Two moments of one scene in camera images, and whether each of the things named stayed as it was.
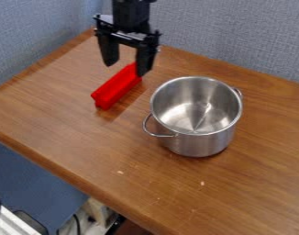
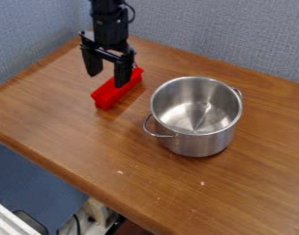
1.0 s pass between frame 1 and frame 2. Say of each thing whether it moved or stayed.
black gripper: moved
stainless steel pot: stayed
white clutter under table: stayed
